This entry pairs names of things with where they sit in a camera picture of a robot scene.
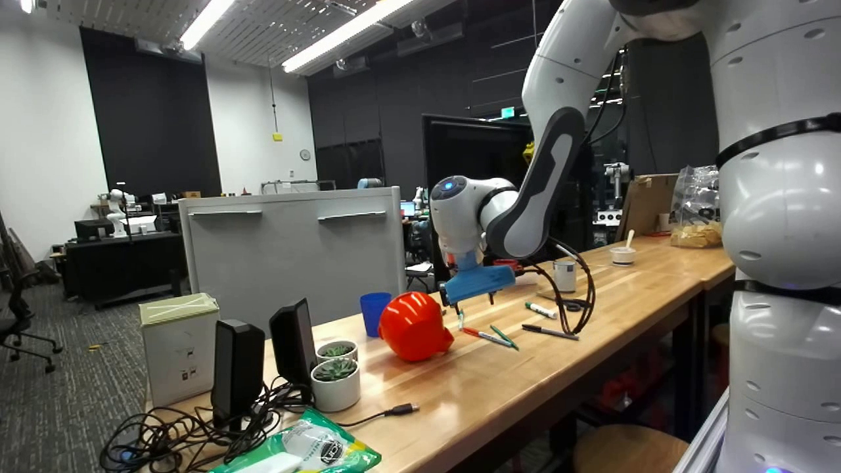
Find clear plastic bag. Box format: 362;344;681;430
668;163;726;254

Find red-capped white marker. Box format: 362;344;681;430
460;326;516;353

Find white box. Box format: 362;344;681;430
137;293;223;410

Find black office chair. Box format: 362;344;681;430
0;214;66;377

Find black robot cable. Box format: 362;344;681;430
524;243;602;342

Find printed white succulent pot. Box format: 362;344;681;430
315;338;361;365

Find tangled black cables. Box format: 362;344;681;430
98;381;296;473

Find grey tin can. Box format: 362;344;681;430
548;256;580;297

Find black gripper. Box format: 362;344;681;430
445;251;484;335

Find red plastic bowl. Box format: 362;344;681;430
378;290;458;365

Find black USB cable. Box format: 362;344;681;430
337;399;421;431

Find cardboard box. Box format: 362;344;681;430
618;171;681;239

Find round wooden stool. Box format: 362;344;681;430
570;424;690;473

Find black speaker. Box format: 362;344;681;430
208;319;269;435
269;297;321;389

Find green pencil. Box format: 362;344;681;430
489;323;524;353

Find blue plastic cup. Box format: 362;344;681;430
357;290;395;342

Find black marker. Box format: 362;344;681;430
520;321;580;344

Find long ceiling light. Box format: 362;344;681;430
175;0;238;54
280;0;416;76

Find white plant pot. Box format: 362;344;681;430
307;355;362;416

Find small white bowl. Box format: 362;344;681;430
606;229;640;268

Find black desk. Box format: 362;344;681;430
61;229;191;311

